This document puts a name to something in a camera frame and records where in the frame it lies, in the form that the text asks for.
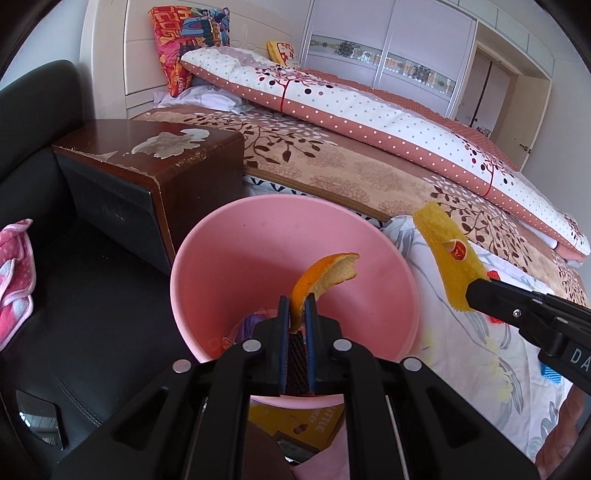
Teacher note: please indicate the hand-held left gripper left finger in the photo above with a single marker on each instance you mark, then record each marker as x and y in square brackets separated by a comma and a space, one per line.
[284, 355]

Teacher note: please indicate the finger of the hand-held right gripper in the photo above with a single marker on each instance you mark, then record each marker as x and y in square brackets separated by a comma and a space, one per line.
[503, 302]
[554, 300]

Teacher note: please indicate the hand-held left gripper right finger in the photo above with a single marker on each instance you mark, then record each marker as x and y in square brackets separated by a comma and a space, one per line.
[310, 355]

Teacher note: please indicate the black foam fruit net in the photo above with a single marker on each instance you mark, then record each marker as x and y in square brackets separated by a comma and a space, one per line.
[298, 364]

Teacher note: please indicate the yellow foam fruit net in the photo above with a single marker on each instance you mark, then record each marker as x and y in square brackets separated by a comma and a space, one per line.
[455, 281]

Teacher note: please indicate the orange peel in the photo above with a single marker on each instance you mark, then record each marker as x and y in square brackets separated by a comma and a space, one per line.
[318, 277]

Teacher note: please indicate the pink plastic bucket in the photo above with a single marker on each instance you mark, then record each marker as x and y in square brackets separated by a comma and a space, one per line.
[240, 258]

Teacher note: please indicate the person's right hand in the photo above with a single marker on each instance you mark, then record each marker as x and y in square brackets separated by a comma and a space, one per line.
[556, 438]

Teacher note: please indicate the blue foam piece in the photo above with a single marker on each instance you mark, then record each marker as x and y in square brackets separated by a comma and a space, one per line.
[551, 374]

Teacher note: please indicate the purple plastic wrapper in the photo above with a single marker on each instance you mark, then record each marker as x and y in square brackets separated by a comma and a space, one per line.
[251, 323]

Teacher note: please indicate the yellow cardboard box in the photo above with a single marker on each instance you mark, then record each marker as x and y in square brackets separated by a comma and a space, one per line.
[304, 424]

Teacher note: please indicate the white floral sheet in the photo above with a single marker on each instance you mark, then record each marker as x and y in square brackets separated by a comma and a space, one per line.
[461, 369]

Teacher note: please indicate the pink cloth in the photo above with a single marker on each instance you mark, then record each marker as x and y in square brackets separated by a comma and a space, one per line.
[323, 461]

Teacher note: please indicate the brown leaf print blanket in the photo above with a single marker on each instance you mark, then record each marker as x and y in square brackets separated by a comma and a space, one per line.
[332, 166]

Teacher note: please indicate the black leather chair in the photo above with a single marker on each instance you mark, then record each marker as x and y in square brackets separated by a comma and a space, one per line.
[92, 323]

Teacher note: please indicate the beige room door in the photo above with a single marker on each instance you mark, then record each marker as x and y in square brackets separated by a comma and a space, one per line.
[494, 87]

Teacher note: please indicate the red dotted bed cover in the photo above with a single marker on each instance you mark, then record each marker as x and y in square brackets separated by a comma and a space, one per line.
[415, 106]

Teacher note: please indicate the white polka dot quilt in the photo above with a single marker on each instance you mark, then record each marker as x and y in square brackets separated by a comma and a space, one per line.
[369, 115]

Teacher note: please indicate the dark wooden nightstand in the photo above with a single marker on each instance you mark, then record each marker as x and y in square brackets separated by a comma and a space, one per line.
[152, 152]

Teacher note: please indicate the white pillow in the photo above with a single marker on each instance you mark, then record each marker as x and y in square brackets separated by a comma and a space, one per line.
[207, 99]

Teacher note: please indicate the pink dotted towel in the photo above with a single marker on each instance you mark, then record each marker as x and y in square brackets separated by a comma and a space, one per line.
[14, 286]

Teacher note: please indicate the white sliding door wardrobe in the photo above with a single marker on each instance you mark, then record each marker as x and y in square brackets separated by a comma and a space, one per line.
[383, 32]

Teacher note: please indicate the yellow floral pillow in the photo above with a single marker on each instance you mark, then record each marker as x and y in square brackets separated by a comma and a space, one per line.
[284, 54]

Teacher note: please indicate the colourful printed pillow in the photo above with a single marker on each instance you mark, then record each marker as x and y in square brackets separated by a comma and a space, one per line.
[184, 41]

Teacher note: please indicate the cream bed headboard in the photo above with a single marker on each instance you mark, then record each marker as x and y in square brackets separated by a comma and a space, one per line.
[120, 55]

